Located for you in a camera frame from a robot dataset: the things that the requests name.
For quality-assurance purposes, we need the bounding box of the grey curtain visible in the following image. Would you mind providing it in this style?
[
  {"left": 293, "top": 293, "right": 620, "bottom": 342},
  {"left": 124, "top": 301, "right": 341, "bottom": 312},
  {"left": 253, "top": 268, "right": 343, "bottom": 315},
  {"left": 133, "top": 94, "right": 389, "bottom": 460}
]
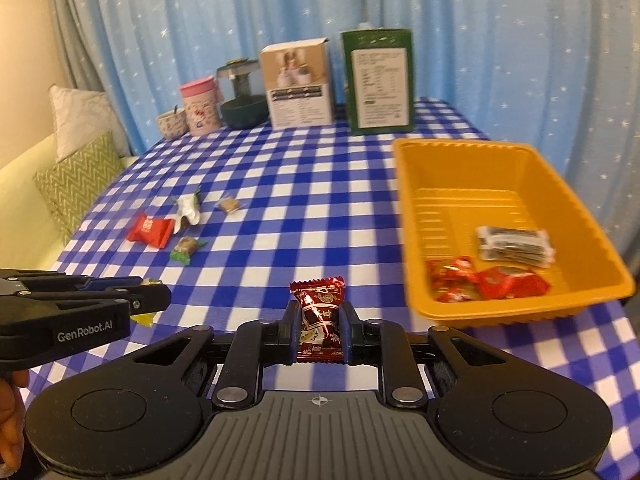
[{"left": 46, "top": 0, "right": 138, "bottom": 156}]

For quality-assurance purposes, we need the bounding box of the floral mug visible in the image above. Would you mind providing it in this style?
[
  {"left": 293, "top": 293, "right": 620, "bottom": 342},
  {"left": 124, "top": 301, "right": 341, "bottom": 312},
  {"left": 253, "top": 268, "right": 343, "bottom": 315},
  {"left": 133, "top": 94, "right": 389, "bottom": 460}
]
[{"left": 155, "top": 110, "right": 189, "bottom": 140}]

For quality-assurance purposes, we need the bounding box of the white green snack wrapper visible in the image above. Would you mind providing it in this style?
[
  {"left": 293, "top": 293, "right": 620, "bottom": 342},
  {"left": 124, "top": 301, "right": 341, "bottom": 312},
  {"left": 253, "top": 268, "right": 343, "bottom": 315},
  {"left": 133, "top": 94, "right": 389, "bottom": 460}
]
[{"left": 172, "top": 189, "right": 203, "bottom": 227}]

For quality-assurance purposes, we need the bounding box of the green brown candy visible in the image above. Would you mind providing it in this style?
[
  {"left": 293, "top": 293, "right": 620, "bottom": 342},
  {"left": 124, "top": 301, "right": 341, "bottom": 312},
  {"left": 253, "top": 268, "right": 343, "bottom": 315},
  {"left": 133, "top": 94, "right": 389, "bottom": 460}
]
[{"left": 169, "top": 236, "right": 209, "bottom": 266}]

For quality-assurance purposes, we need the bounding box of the yellow candy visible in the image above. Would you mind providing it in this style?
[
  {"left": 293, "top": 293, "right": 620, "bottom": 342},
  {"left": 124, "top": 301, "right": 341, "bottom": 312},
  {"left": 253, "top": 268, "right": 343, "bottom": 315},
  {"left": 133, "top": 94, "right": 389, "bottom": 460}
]
[{"left": 131, "top": 278, "right": 164, "bottom": 328}]

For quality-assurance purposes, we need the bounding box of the clear packet of black snack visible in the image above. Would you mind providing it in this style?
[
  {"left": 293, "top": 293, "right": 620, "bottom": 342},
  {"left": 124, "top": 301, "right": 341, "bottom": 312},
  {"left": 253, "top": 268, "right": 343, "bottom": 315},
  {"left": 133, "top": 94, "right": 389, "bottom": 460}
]
[{"left": 475, "top": 225, "right": 557, "bottom": 267}]

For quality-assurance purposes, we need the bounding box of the dark red candy packet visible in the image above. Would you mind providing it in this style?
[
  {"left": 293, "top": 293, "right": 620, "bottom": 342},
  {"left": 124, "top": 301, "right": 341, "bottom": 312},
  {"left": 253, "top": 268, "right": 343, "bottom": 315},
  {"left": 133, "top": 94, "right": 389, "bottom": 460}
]
[{"left": 289, "top": 276, "right": 347, "bottom": 364}]

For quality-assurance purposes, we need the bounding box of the white product box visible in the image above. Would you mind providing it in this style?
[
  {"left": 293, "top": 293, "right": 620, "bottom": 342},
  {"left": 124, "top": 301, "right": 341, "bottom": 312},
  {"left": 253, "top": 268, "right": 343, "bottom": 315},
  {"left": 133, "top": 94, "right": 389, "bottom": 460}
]
[{"left": 258, "top": 37, "right": 335, "bottom": 131}]

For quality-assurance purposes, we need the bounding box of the dark glass jar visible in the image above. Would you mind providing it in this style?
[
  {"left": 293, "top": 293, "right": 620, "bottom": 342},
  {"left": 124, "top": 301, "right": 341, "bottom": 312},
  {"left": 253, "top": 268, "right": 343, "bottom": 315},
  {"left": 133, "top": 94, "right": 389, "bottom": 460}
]
[{"left": 217, "top": 58, "right": 271, "bottom": 129}]

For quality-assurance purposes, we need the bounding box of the small red candy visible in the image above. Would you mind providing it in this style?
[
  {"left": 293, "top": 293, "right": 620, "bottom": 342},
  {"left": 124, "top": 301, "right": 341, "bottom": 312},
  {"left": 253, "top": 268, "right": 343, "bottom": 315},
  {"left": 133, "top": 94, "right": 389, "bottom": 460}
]
[
  {"left": 431, "top": 279, "right": 477, "bottom": 304},
  {"left": 426, "top": 255, "right": 477, "bottom": 282}
]

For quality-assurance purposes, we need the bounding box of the blue white checked tablecloth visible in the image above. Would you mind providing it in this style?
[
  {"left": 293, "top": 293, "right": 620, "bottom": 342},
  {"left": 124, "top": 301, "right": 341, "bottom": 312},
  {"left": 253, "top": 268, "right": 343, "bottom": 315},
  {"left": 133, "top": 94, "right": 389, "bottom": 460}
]
[{"left": 20, "top": 96, "right": 640, "bottom": 480}]

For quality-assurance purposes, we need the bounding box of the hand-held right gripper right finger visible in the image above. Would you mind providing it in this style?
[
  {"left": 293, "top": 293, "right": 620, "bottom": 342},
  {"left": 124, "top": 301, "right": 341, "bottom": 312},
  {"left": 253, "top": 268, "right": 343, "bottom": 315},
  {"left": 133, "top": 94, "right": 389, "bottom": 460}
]
[{"left": 340, "top": 302, "right": 507, "bottom": 409}]

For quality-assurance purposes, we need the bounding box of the white quilted pillow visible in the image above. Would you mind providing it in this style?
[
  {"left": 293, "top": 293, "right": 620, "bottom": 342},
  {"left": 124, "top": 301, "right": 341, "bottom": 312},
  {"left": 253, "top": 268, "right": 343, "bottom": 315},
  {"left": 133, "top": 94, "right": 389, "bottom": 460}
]
[{"left": 48, "top": 84, "right": 132, "bottom": 163}]

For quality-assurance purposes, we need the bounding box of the green carton box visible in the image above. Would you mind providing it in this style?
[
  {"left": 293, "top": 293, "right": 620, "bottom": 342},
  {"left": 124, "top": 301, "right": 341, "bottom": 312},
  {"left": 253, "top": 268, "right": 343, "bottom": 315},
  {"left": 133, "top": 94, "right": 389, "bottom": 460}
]
[{"left": 339, "top": 27, "right": 416, "bottom": 137}]

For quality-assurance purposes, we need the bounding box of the large red snack packet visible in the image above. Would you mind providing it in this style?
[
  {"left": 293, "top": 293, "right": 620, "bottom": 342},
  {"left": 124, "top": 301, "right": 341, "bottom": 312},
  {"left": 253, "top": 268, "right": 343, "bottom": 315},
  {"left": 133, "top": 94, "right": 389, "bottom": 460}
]
[{"left": 474, "top": 265, "right": 551, "bottom": 302}]

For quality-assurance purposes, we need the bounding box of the blue star curtain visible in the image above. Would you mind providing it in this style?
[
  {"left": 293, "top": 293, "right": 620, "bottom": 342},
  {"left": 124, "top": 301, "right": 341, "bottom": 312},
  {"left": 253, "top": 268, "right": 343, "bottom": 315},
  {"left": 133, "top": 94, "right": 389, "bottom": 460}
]
[
  {"left": 90, "top": 0, "right": 368, "bottom": 156},
  {"left": 360, "top": 0, "right": 640, "bottom": 281}
]

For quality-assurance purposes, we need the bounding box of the cream sofa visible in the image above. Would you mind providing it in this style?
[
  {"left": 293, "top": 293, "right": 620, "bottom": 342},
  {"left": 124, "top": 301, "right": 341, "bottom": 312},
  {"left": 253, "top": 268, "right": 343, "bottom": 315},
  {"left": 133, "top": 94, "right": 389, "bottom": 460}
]
[{"left": 0, "top": 132, "right": 142, "bottom": 273}]

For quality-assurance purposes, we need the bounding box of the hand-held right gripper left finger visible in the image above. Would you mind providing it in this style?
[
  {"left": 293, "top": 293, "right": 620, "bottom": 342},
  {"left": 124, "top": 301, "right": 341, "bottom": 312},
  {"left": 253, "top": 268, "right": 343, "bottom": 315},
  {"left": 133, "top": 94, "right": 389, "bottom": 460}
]
[{"left": 132, "top": 300, "right": 302, "bottom": 409}]

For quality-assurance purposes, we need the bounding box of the red packet with white squares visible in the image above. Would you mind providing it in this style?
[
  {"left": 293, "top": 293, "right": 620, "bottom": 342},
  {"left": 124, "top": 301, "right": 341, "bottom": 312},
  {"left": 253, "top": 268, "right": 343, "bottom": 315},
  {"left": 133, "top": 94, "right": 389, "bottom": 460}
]
[{"left": 125, "top": 213, "right": 176, "bottom": 249}]

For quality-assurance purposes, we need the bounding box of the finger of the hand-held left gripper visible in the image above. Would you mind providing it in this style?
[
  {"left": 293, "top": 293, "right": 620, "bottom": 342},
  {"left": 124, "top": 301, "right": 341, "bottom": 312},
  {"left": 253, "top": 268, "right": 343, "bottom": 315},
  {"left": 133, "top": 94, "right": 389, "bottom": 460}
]
[
  {"left": 0, "top": 268, "right": 147, "bottom": 297},
  {"left": 19, "top": 283, "right": 172, "bottom": 318}
]

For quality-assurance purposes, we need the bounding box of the green zigzag pillow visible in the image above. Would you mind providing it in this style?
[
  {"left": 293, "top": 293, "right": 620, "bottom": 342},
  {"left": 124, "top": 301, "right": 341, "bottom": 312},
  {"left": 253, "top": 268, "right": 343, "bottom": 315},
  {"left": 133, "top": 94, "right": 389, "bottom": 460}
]
[{"left": 33, "top": 131, "right": 126, "bottom": 247}]

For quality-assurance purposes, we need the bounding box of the person's left hand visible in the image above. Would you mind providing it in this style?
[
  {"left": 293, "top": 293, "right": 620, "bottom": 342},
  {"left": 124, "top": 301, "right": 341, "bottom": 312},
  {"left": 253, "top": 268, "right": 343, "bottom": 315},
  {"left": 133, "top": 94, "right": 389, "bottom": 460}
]
[{"left": 0, "top": 369, "right": 32, "bottom": 477}]

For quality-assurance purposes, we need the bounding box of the yellow plastic tray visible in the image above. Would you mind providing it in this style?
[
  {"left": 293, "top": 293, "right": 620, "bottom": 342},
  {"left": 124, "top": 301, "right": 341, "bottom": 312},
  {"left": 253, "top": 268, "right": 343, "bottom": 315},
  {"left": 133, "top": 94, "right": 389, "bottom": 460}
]
[{"left": 391, "top": 137, "right": 637, "bottom": 329}]

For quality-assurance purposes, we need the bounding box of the pink cartoon tumbler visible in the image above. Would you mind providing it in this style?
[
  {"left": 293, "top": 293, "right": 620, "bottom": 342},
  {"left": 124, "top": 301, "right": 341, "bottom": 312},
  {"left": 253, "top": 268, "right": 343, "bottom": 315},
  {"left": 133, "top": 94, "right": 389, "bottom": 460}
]
[{"left": 179, "top": 77, "right": 222, "bottom": 137}]

